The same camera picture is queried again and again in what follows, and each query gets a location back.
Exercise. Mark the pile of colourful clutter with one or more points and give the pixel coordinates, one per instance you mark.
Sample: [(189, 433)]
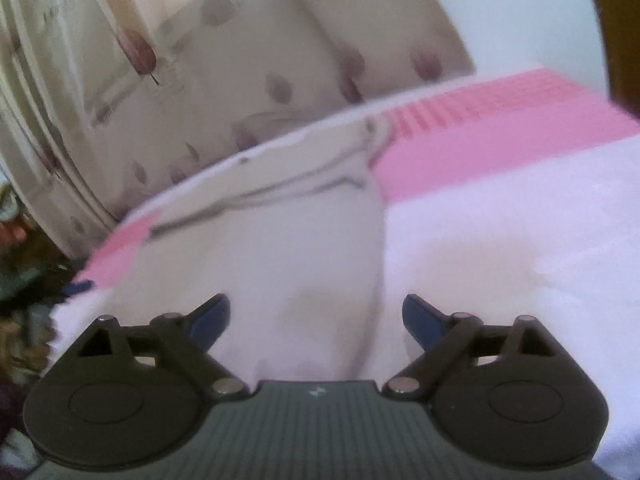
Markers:
[(25, 280)]

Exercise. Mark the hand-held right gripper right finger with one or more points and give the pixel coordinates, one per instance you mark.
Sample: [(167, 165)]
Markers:
[(419, 322)]

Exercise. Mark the cream floral print curtain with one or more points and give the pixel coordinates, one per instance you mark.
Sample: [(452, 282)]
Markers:
[(225, 60)]

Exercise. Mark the white knit garment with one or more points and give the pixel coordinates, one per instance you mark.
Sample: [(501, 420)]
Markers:
[(275, 240)]

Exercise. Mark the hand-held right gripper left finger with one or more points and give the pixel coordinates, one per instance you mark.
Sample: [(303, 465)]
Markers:
[(214, 321)]

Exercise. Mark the dark brown wooden board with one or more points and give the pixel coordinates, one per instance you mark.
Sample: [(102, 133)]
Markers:
[(617, 25)]

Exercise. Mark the pink and white checked bedsheet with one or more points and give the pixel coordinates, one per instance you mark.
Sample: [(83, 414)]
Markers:
[(500, 160)]

